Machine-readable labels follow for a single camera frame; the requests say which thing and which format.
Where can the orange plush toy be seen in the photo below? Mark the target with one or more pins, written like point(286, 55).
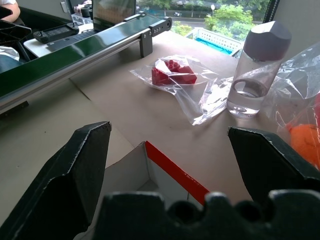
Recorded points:
point(306, 140)

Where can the red toy bricks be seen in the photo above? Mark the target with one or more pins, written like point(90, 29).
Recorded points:
point(172, 73)

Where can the red cardboard shoe box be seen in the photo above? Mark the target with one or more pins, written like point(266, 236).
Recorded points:
point(165, 175)

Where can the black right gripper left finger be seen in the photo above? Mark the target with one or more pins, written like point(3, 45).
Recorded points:
point(62, 180)

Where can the black handheld controller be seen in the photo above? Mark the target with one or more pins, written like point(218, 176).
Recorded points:
point(56, 32)

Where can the person in white shirt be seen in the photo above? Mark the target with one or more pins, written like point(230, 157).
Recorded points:
point(10, 63)

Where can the clear bottle grey cap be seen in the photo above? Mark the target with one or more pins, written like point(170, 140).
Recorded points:
point(252, 75)

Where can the white tray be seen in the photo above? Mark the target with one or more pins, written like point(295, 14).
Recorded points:
point(35, 48)

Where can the green conveyor belt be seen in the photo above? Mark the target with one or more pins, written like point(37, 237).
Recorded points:
point(75, 50)

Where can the black chair armrest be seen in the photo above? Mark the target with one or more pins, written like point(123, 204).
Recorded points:
point(15, 33)

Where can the brown paper sheet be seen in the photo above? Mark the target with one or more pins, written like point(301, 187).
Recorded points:
point(150, 112)

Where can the black window frame post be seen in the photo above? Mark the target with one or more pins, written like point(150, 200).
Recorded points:
point(271, 10)

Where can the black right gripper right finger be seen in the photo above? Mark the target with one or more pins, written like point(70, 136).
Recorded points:
point(272, 160)

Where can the clear plastic bag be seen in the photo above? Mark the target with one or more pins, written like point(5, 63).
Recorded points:
point(200, 105)
point(297, 80)

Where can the white perforated basket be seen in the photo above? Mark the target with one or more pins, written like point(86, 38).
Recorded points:
point(215, 40)

